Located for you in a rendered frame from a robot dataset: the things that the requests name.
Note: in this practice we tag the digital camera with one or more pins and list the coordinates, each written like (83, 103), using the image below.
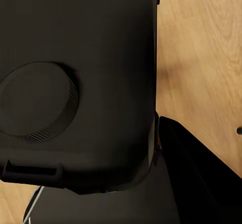
(78, 93)

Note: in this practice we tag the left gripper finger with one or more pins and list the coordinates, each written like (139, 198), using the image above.
(205, 189)

